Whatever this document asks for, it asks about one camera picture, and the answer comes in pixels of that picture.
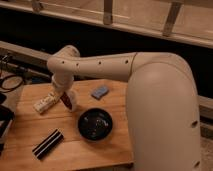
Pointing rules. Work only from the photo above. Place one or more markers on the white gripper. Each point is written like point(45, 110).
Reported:
point(62, 83)

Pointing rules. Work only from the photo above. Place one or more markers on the red pepper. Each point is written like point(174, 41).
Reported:
point(66, 100)

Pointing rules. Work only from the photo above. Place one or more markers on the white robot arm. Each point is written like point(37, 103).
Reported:
point(161, 103)

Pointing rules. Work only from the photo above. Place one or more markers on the white ceramic cup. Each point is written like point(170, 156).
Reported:
point(73, 99)

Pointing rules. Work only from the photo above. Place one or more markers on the black round bowl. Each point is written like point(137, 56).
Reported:
point(95, 124)

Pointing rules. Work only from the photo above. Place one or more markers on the wooden cutting board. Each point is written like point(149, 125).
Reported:
point(74, 153)

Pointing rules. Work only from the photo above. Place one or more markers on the black device at left edge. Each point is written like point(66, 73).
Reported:
point(6, 115)

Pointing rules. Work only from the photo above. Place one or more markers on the black white striped block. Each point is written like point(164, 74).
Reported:
point(47, 144)

